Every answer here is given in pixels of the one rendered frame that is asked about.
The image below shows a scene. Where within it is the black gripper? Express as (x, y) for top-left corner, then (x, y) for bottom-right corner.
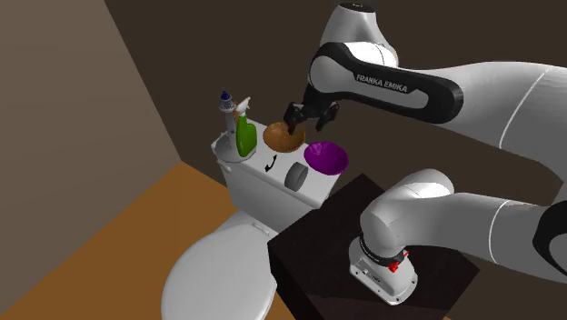
(283, 85), (341, 135)

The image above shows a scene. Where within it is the brown bowl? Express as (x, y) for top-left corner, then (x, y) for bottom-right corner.
(262, 121), (307, 155)

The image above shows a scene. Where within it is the purple bowl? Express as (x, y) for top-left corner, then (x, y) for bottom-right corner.
(303, 140), (350, 176)

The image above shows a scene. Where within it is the grey cylinder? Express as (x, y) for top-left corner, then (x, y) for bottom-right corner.
(283, 161), (309, 193)

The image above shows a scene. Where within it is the green spray bottle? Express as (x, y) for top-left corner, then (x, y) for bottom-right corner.
(234, 96), (259, 158)

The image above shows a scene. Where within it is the grey tower figure blue top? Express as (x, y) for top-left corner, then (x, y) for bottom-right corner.
(214, 87), (258, 164)

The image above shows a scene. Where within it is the dark robot stand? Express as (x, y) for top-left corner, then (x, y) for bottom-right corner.
(266, 173), (482, 320)

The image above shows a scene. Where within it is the white toilet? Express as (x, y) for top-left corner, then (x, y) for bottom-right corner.
(160, 118), (343, 320)

